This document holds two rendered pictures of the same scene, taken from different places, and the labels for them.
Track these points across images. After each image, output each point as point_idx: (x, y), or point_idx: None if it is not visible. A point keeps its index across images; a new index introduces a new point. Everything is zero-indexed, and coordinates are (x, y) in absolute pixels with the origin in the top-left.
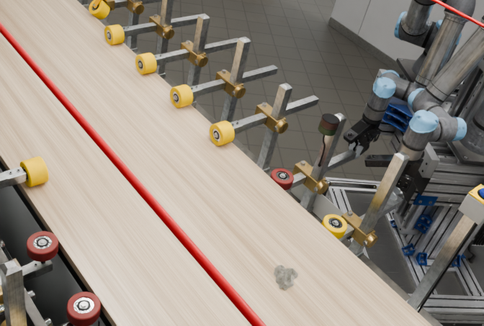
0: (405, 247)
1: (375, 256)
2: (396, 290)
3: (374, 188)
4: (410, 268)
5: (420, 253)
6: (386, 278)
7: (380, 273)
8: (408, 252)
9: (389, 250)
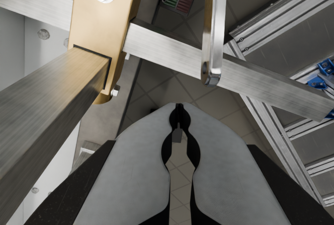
0: (329, 62)
1: (302, 33)
2: (106, 127)
3: (202, 68)
4: (297, 74)
5: (323, 82)
6: (117, 109)
7: (118, 99)
8: (320, 67)
9: (321, 44)
